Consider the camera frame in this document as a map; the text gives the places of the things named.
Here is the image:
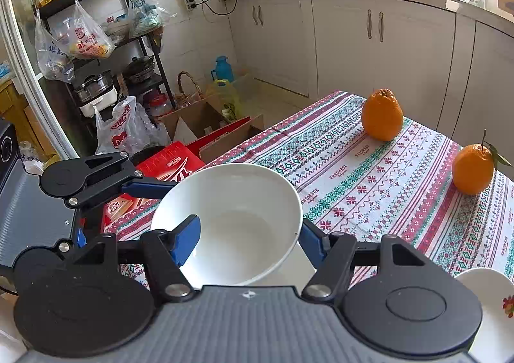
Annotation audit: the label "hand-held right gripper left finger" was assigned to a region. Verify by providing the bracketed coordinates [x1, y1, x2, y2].
[71, 214, 201, 303]

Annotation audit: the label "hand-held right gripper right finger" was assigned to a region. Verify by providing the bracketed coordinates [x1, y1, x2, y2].
[301, 218, 427, 303]

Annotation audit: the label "white plate with flower print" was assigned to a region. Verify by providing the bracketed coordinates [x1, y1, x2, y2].
[454, 267, 514, 363]

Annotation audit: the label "red printed box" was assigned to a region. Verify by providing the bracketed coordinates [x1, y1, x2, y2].
[102, 141, 206, 227]

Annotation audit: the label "clear plastic bags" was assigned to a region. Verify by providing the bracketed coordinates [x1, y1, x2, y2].
[132, 106, 170, 147]

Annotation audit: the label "white bag with red print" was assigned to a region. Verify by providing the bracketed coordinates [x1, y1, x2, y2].
[95, 96, 139, 155]

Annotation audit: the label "striped patterned tablecloth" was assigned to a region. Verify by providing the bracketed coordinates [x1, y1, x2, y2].
[104, 90, 514, 291]

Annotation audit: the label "open cardboard box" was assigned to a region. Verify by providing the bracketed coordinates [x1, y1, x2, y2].
[158, 100, 266, 163]

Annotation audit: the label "jar with red lid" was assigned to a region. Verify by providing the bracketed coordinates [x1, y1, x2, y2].
[142, 92, 173, 117]

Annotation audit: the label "white electric pot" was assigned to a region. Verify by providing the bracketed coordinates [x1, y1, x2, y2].
[78, 90, 121, 119]

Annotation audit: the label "wicker basket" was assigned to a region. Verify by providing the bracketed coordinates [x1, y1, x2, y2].
[175, 71, 205, 107]

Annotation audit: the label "steel steamer pot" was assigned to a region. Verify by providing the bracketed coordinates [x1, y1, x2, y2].
[74, 71, 115, 101]

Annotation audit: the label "yellow plastic bag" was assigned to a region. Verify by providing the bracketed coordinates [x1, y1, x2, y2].
[207, 80, 244, 119]

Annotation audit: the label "black lidded pot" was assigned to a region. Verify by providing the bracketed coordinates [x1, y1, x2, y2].
[122, 55, 155, 85]

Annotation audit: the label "black metal shelf rack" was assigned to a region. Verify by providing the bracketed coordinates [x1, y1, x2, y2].
[32, 0, 177, 147]

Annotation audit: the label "blue thermos jug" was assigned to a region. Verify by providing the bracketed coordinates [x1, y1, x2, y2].
[211, 56, 235, 83]

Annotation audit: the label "orange with bumpy top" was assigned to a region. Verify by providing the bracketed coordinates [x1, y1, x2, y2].
[361, 89, 404, 142]

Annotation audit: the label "hanging clear plastic bag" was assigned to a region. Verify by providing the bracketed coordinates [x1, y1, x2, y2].
[34, 10, 75, 83]

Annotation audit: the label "glass sliding door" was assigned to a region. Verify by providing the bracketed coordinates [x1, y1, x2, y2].
[0, 0, 81, 161]

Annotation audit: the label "hanging bag with orange print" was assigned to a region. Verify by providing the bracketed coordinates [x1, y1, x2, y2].
[66, 0, 115, 60]

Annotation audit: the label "orange with leafy stem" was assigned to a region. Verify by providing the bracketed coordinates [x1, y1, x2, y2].
[452, 129, 514, 196]

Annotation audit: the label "hanging bag with blue packets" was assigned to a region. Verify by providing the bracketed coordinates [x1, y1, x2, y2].
[120, 0, 177, 37]

